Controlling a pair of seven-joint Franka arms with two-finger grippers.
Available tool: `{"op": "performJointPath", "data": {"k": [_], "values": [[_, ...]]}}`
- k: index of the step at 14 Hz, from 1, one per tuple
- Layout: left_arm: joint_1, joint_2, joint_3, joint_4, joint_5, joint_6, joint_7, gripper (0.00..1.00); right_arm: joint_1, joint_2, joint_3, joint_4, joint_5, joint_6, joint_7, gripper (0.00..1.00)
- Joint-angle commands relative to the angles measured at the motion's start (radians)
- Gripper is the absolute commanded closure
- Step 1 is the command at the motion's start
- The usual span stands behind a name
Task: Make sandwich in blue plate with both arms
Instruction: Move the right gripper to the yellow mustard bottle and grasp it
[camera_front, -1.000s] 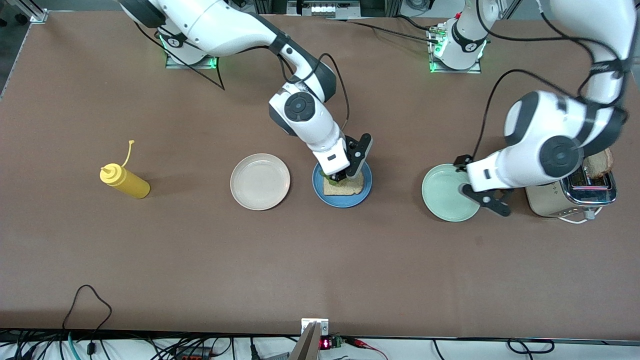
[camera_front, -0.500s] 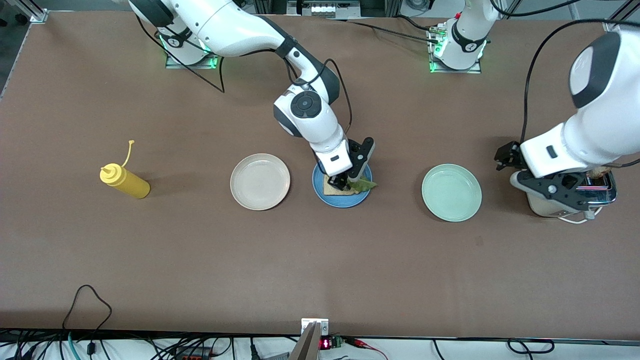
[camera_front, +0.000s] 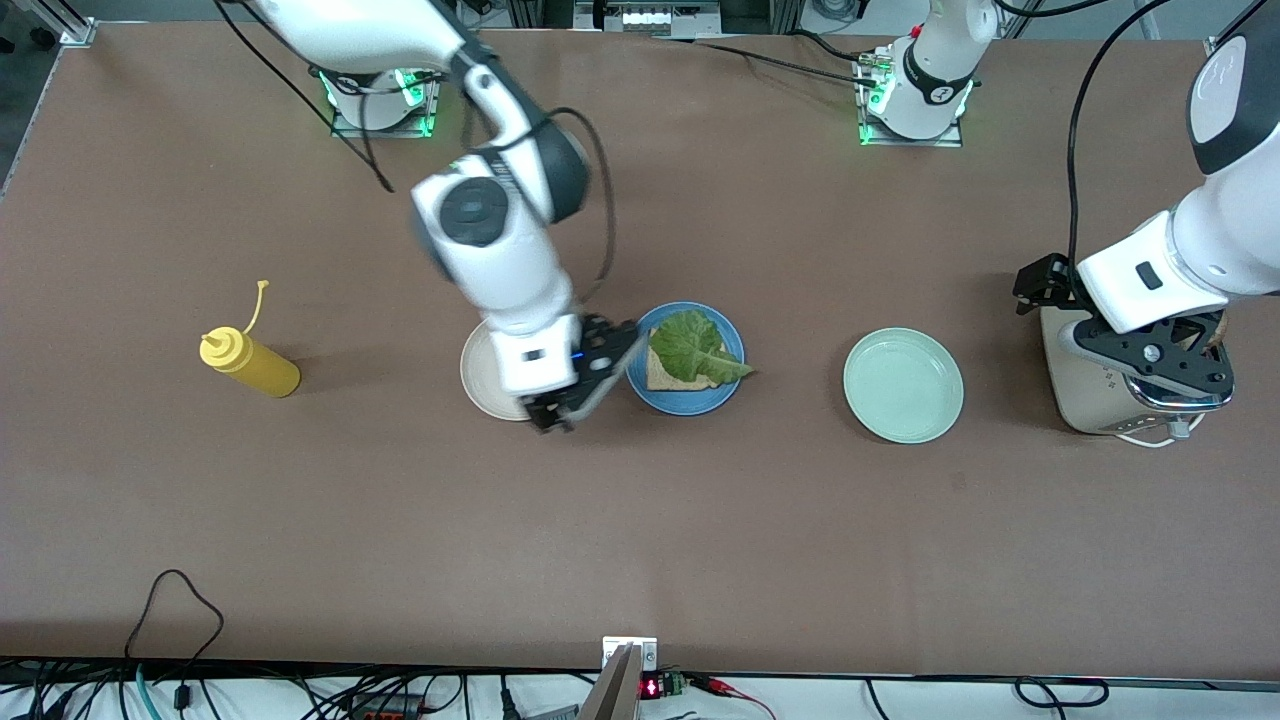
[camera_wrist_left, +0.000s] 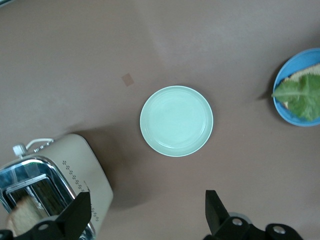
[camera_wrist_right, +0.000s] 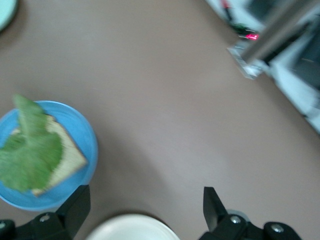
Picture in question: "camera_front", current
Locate grey camera mounting bar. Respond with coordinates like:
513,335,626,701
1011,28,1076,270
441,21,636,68
578,645,641,720

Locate short black coiled cable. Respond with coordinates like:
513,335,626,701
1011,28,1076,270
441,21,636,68
1015,677,1111,709

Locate yellow mustard squeeze bottle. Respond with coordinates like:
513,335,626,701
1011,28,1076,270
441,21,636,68
200,280,302,399

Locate beige round plate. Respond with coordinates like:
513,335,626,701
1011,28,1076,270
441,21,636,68
460,306,582,422

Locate mint green round plate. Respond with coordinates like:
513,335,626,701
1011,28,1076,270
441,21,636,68
843,327,965,445

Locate thin black looped cable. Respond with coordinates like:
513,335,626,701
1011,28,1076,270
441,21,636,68
125,570,226,720

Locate red clip wires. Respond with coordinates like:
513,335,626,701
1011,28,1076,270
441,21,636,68
690,675,776,720

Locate long black table cable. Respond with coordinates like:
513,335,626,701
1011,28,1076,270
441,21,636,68
655,38,881,86

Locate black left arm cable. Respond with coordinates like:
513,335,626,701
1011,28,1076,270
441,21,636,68
1066,0,1261,263

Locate grey electronics box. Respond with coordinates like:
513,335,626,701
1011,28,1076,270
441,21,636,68
575,0,723,36

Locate green lettuce leaf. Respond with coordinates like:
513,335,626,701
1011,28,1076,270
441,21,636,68
648,309,756,386

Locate black cable bundle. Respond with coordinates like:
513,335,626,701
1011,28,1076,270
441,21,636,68
0,660,601,720

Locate blue round plate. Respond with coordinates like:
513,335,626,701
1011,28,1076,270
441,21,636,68
625,301,746,417

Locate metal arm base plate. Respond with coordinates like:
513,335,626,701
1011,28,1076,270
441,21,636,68
858,50,966,149
330,65,443,139

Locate silver metal bracket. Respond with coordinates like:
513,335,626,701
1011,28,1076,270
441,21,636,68
602,637,659,673

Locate white toaster power cord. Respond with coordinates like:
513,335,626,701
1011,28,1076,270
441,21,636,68
1113,413,1201,449

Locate beige chrome toaster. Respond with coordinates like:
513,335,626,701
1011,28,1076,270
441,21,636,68
1040,305,1236,438

